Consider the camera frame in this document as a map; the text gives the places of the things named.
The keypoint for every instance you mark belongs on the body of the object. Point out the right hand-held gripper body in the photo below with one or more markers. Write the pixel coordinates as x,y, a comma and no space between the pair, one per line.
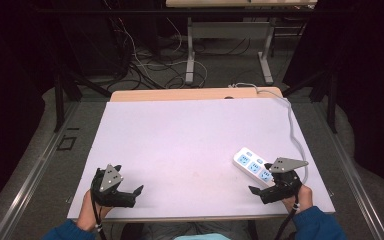
285,176

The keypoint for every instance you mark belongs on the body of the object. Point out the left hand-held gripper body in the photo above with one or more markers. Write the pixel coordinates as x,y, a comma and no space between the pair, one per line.
110,178

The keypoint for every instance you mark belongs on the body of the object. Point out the person's right hand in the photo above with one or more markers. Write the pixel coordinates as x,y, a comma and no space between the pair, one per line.
302,197

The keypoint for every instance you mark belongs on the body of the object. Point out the person's left hand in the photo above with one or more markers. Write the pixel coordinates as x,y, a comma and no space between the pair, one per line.
88,213

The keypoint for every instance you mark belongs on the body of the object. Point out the white power strip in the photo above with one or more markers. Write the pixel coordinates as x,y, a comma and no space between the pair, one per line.
251,165

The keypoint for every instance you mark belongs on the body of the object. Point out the white table mat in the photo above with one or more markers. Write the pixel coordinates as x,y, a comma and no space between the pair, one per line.
186,150

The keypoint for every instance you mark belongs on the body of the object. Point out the black metal stand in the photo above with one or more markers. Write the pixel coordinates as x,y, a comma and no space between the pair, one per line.
326,90
61,86

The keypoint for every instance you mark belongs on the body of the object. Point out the wooden table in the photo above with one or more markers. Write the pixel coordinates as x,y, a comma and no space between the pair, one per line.
180,94

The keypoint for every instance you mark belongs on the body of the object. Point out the desk with grey metal legs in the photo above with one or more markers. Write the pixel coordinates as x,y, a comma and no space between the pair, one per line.
230,30

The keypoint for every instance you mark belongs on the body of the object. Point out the black floor hatch frame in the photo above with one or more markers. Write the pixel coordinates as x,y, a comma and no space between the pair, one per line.
66,143

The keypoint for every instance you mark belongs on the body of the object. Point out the metal floor rail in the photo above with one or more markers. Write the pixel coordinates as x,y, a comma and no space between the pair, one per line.
350,180
30,180

